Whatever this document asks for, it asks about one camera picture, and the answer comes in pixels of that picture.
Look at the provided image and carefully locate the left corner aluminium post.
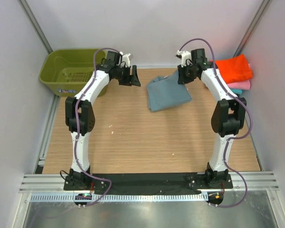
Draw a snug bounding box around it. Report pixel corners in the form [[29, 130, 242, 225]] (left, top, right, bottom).
[[18, 0, 53, 54]]

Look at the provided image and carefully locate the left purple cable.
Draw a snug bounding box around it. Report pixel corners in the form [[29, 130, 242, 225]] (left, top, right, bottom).
[[73, 48, 124, 208]]

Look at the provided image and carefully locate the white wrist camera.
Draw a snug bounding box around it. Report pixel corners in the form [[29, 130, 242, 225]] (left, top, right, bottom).
[[122, 53, 133, 67], [176, 50, 191, 67]]

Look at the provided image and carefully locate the white slotted cable duct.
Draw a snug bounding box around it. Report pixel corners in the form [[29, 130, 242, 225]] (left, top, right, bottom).
[[30, 192, 208, 203]]

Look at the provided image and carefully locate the olive green plastic basket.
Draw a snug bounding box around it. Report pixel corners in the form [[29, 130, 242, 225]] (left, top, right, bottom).
[[39, 48, 97, 97]]

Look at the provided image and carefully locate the teal folded t shirt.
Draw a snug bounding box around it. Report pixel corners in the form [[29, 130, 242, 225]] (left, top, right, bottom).
[[231, 89, 243, 95]]

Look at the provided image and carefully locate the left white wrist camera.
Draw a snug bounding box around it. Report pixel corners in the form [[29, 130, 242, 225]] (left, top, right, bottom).
[[122, 53, 133, 67]]

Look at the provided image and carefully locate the aluminium frame rail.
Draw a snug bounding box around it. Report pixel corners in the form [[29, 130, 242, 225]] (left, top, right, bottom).
[[19, 171, 279, 195]]

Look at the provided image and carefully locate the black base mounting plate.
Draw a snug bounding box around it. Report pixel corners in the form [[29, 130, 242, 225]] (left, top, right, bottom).
[[64, 172, 233, 196]]

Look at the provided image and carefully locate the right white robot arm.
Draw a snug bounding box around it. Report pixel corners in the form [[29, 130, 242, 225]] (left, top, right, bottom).
[[176, 48, 246, 188]]

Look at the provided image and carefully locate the right corner aluminium post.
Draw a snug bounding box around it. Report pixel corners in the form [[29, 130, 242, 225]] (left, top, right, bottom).
[[233, 0, 272, 57]]

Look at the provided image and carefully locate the orange folded t shirt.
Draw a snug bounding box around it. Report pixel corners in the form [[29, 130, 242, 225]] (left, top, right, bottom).
[[215, 54, 253, 84]]

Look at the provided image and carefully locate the grey-blue t shirt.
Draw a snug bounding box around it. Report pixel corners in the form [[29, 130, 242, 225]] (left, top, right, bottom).
[[146, 70, 192, 112]]

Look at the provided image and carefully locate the pink folded t shirt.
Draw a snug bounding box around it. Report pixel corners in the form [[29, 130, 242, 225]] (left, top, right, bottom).
[[227, 80, 251, 90]]

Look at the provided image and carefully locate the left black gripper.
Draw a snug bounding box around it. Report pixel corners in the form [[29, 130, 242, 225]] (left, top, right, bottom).
[[114, 65, 141, 86]]

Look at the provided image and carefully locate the corner aluminium post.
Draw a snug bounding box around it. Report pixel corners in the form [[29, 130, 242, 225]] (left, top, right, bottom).
[[18, 0, 53, 54], [233, 0, 272, 57]]

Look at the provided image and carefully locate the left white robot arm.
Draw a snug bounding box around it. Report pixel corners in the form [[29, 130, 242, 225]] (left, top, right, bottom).
[[65, 48, 141, 190]]

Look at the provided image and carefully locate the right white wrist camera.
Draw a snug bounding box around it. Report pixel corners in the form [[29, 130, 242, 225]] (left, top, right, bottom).
[[176, 50, 191, 67]]

